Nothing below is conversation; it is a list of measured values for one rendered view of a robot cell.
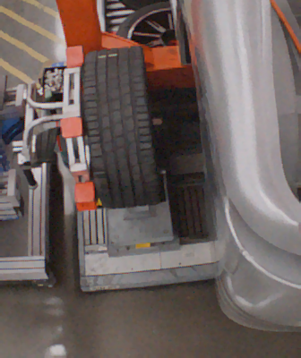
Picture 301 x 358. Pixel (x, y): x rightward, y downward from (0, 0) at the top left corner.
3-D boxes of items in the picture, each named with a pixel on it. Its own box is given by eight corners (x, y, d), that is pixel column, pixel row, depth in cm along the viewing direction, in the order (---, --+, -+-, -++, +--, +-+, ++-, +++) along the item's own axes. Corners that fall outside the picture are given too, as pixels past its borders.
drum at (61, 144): (94, 154, 246) (88, 133, 234) (45, 160, 246) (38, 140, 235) (93, 127, 254) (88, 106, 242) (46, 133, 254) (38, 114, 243)
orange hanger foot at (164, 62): (213, 86, 296) (212, 38, 268) (109, 98, 297) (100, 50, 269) (208, 63, 306) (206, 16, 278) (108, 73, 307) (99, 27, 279)
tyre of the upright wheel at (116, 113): (155, 157, 199) (139, 12, 230) (84, 166, 200) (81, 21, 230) (164, 226, 258) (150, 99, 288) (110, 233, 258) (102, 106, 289)
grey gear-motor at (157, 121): (199, 171, 321) (198, 131, 292) (121, 180, 321) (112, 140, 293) (194, 143, 331) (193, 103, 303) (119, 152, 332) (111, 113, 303)
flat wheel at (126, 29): (251, 83, 329) (252, 55, 309) (142, 121, 319) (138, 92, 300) (201, 15, 366) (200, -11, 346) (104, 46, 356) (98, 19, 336)
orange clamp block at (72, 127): (86, 136, 217) (82, 135, 208) (65, 139, 217) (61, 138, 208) (84, 117, 217) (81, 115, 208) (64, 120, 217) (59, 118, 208)
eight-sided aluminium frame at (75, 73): (103, 220, 251) (80, 144, 206) (88, 221, 251) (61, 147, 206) (98, 120, 282) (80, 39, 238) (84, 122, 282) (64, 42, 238)
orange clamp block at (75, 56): (85, 66, 236) (82, 45, 235) (66, 69, 236) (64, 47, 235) (87, 65, 243) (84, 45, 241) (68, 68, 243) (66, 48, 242)
